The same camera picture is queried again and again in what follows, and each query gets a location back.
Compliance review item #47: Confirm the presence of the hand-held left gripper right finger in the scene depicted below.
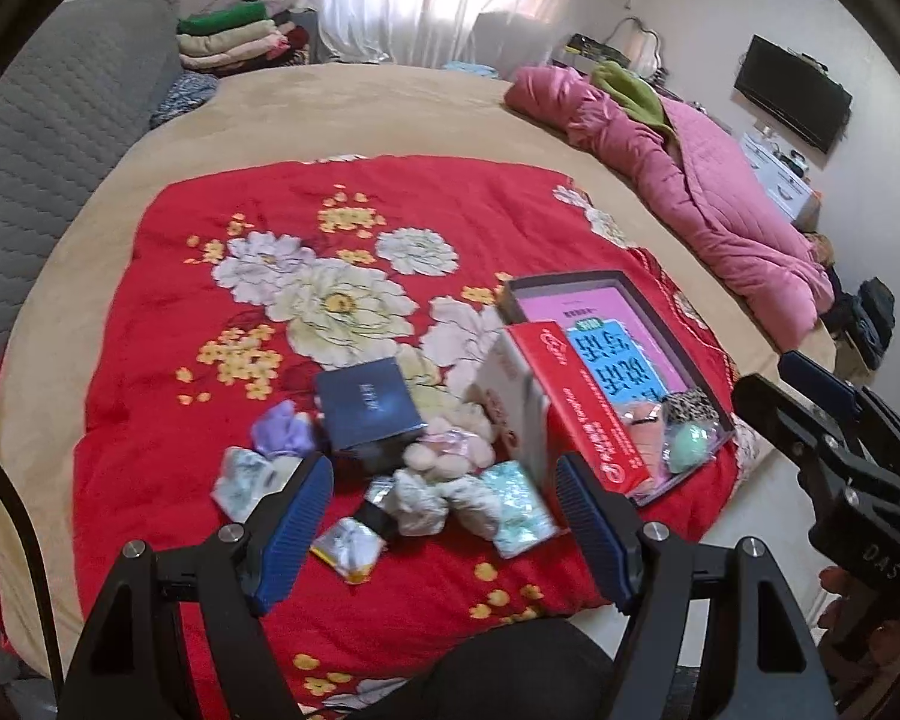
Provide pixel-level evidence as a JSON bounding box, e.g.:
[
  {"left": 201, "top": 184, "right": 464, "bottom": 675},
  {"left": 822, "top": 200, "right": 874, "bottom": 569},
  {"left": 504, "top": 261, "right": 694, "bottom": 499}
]
[{"left": 555, "top": 454, "right": 837, "bottom": 720}]

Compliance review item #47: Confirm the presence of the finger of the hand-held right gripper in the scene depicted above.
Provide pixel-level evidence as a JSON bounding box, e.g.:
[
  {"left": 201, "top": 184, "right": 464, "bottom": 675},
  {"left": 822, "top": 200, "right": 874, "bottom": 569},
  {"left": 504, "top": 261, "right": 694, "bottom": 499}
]
[
  {"left": 778, "top": 350, "right": 863, "bottom": 421},
  {"left": 731, "top": 373, "right": 856, "bottom": 481}
]

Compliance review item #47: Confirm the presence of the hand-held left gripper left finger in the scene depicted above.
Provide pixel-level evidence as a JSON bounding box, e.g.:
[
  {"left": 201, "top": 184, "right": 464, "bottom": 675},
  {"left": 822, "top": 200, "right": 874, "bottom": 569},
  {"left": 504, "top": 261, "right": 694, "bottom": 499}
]
[{"left": 58, "top": 452, "right": 336, "bottom": 720}]

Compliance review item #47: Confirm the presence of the yellow foil packet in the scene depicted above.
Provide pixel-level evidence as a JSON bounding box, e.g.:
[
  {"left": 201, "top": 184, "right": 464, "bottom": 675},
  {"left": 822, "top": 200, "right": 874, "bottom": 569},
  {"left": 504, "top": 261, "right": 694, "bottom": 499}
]
[{"left": 311, "top": 517, "right": 387, "bottom": 586}]

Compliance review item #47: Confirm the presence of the teal tissue packet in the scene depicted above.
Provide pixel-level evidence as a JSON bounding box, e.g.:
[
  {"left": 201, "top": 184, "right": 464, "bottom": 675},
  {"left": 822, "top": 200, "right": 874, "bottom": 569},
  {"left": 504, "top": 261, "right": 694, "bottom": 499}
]
[{"left": 482, "top": 461, "right": 560, "bottom": 560}]

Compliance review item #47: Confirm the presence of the small silver packet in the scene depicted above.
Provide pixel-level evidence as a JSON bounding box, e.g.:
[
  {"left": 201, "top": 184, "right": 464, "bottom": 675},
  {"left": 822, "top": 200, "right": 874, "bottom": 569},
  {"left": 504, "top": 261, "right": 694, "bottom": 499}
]
[{"left": 364, "top": 476, "right": 400, "bottom": 512}]

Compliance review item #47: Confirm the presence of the leopard print scrunchie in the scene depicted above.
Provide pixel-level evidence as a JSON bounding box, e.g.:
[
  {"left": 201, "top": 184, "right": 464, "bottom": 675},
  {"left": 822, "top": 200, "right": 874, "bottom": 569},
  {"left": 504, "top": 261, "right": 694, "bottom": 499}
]
[{"left": 660, "top": 388, "right": 721, "bottom": 436}]

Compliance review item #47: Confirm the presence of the green puff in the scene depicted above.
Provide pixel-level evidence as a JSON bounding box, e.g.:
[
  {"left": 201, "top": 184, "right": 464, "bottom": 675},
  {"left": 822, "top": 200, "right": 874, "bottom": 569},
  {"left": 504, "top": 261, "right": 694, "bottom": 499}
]
[{"left": 664, "top": 424, "right": 713, "bottom": 473}]

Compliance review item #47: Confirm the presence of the pink striped packet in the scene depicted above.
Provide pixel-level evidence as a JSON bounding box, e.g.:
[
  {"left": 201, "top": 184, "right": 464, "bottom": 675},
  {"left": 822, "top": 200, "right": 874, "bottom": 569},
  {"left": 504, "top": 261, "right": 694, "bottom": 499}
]
[{"left": 622, "top": 401, "right": 665, "bottom": 458}]

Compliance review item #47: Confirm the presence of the beige plush bear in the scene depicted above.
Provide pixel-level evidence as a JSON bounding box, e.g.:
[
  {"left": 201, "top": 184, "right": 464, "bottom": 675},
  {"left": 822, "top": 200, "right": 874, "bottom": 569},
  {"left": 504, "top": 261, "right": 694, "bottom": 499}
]
[{"left": 405, "top": 405, "right": 496, "bottom": 485}]

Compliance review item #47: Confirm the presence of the pink box lid tray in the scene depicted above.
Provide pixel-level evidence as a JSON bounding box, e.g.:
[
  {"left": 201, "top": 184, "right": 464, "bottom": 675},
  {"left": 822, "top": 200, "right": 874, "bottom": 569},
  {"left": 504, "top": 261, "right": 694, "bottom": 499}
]
[{"left": 497, "top": 270, "right": 736, "bottom": 507}]

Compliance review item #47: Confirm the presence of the light blue tissue packet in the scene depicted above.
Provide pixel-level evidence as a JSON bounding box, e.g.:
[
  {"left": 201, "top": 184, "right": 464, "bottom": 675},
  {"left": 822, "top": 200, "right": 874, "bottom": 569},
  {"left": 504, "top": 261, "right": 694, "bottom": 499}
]
[{"left": 211, "top": 448, "right": 301, "bottom": 522}]

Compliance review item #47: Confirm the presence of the dark bag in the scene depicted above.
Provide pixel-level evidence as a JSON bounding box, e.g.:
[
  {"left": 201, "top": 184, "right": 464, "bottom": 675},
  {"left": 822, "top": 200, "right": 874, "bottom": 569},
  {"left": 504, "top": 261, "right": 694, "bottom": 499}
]
[{"left": 832, "top": 277, "right": 897, "bottom": 368}]

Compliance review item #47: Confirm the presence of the purple scrunchie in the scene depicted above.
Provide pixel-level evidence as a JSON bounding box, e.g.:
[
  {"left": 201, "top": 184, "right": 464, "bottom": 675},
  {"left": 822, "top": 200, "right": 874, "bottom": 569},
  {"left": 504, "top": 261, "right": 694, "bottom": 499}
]
[{"left": 251, "top": 400, "right": 317, "bottom": 458}]

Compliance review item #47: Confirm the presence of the red tissue pack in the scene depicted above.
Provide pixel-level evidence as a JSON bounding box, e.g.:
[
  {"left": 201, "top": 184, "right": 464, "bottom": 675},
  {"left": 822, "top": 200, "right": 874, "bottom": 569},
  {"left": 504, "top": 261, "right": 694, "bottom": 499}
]
[{"left": 469, "top": 321, "right": 653, "bottom": 503}]

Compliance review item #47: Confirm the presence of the dark blue box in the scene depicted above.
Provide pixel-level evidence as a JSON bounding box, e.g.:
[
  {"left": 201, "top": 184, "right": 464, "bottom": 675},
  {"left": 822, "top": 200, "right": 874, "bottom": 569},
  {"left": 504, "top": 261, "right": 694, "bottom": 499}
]
[{"left": 313, "top": 358, "right": 428, "bottom": 466}]

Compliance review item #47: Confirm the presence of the red floral blanket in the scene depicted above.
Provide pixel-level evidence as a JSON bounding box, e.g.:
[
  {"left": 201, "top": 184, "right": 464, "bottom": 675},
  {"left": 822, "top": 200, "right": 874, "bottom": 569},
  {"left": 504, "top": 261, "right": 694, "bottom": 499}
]
[{"left": 71, "top": 154, "right": 743, "bottom": 720}]

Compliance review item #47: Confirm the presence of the pink and blue book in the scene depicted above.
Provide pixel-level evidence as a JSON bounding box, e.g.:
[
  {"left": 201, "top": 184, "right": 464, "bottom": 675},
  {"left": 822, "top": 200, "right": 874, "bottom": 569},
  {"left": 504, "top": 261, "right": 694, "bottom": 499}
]
[{"left": 517, "top": 286, "right": 691, "bottom": 410}]

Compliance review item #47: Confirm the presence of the white cabinet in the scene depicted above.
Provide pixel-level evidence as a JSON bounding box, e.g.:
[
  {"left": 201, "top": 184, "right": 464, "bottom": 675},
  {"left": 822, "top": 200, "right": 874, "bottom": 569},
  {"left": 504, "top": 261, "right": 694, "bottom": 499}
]
[{"left": 742, "top": 131, "right": 826, "bottom": 226}]

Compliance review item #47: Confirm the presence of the pink quilt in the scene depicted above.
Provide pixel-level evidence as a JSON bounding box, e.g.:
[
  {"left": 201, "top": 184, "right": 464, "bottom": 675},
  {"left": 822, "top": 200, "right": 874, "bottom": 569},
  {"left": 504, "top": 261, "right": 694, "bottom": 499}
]
[{"left": 504, "top": 66, "right": 835, "bottom": 331}]

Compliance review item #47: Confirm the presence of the black television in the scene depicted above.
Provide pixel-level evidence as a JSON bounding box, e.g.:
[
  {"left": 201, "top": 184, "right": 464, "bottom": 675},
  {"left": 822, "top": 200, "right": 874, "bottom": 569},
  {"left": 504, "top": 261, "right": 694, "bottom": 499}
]
[{"left": 735, "top": 35, "right": 854, "bottom": 155}]

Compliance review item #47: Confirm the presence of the green cloth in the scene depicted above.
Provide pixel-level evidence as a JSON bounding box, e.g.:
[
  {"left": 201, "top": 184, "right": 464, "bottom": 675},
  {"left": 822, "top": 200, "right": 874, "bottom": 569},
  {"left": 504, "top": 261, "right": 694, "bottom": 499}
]
[{"left": 589, "top": 60, "right": 676, "bottom": 143}]

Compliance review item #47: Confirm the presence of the beige bed sheet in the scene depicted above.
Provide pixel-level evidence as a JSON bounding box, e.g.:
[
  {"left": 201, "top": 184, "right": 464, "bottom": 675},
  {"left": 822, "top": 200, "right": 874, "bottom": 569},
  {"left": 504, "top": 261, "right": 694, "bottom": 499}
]
[{"left": 0, "top": 64, "right": 841, "bottom": 691}]

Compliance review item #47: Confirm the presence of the grey quilted headboard cushion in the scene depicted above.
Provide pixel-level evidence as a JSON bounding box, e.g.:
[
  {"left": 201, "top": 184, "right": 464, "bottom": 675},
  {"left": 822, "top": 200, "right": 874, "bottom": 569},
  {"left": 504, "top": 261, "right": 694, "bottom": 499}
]
[{"left": 0, "top": 0, "right": 181, "bottom": 428}]

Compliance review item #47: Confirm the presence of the blue patterned cloth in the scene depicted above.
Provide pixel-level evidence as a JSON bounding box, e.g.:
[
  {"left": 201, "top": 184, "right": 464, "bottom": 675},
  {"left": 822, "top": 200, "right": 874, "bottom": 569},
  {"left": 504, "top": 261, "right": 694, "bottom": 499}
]
[{"left": 150, "top": 73, "right": 218, "bottom": 128}]

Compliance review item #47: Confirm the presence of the grey chair back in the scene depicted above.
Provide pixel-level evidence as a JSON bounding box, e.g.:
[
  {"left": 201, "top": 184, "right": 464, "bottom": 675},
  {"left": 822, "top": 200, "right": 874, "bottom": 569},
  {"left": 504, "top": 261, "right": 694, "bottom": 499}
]
[{"left": 472, "top": 11, "right": 556, "bottom": 80}]

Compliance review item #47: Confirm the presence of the stack of folded clothes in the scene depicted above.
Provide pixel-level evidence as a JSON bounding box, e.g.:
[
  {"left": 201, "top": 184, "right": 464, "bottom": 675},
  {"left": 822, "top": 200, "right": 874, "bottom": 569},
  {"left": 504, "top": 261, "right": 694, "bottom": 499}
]
[{"left": 176, "top": 0, "right": 316, "bottom": 76}]

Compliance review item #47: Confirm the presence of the black cable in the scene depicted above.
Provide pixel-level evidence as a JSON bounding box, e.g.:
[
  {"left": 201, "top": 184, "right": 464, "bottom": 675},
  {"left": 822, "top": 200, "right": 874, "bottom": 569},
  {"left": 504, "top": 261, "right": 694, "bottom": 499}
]
[{"left": 0, "top": 431, "right": 65, "bottom": 691}]

